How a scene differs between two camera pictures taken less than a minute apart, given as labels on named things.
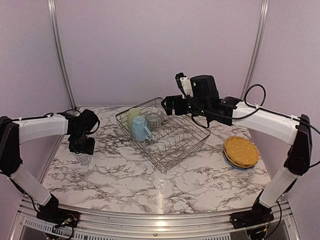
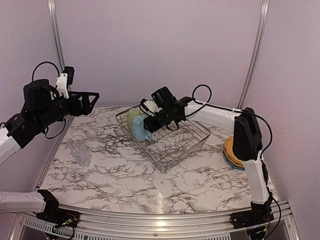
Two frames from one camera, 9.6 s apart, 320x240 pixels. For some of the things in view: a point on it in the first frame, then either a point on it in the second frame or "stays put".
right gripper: [169, 100] to [152, 126]
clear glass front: [84, 159] stays put
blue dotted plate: [239, 167] stays put
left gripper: [89, 149] to [77, 110]
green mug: [132, 113] stays put
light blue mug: [140, 131] stays put
